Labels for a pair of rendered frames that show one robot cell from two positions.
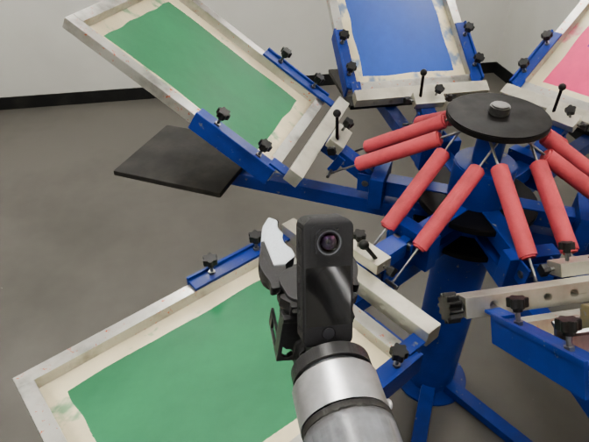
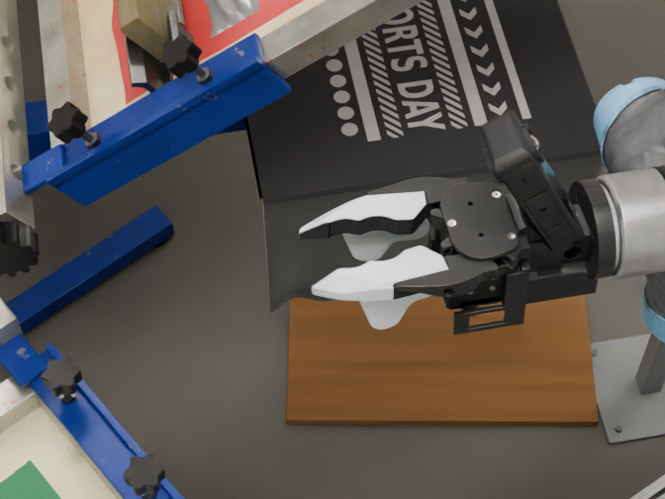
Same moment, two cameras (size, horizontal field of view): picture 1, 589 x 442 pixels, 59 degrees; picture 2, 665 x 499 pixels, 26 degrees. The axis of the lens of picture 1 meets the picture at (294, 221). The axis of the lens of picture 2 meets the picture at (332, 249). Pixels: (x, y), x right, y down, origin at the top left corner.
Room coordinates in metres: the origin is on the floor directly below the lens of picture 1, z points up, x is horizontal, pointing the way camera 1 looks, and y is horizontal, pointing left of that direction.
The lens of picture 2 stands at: (0.46, 0.55, 2.50)
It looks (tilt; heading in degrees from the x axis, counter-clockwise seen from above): 56 degrees down; 270
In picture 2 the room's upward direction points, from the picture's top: straight up
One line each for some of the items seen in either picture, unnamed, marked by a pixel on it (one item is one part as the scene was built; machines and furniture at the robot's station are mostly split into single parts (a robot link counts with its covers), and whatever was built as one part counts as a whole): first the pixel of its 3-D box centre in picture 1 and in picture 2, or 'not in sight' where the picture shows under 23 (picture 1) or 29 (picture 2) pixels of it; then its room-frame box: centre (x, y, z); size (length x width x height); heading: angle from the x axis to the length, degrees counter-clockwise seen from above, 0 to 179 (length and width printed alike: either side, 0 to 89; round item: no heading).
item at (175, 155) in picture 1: (292, 184); not in sight; (1.69, 0.01, 0.91); 1.34 x 0.41 x 0.08; 70
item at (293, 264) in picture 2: not in sight; (420, 228); (0.34, -0.64, 0.77); 0.46 x 0.09 x 0.36; 10
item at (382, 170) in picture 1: (475, 201); not in sight; (1.46, -0.62, 0.99); 0.82 x 0.79 x 0.12; 10
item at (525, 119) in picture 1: (457, 267); not in sight; (1.46, -0.62, 0.67); 0.40 x 0.40 x 1.35
